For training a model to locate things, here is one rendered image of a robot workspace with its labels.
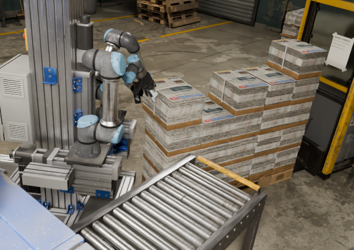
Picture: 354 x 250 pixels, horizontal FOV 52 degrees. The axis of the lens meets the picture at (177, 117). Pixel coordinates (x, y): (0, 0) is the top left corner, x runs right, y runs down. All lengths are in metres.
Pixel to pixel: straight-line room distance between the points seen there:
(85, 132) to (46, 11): 0.69
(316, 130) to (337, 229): 1.07
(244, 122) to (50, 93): 1.47
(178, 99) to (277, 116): 1.07
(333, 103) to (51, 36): 2.67
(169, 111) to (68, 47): 0.76
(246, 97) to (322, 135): 1.35
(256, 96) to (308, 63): 0.55
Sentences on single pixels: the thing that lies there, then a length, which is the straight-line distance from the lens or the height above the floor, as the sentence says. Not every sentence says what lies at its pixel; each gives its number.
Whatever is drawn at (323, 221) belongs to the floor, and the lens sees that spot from 3.43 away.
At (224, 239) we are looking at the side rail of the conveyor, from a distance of 1.84.
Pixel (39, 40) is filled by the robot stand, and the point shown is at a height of 1.43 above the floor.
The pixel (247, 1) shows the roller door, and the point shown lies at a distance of 10.05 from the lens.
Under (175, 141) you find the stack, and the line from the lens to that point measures 2.59.
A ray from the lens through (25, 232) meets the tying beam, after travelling 0.74.
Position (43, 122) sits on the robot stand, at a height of 0.91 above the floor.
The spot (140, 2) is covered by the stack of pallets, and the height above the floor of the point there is 0.40.
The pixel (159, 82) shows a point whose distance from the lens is 2.66.
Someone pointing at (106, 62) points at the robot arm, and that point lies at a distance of 1.91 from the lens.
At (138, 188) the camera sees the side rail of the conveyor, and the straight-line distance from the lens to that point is 2.02.
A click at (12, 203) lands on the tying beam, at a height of 1.55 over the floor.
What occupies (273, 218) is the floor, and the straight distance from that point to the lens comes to 3.27.
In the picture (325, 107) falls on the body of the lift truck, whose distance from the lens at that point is 3.88.
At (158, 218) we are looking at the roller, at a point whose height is 0.79.
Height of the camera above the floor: 2.06
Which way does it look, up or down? 27 degrees down
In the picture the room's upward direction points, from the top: 6 degrees clockwise
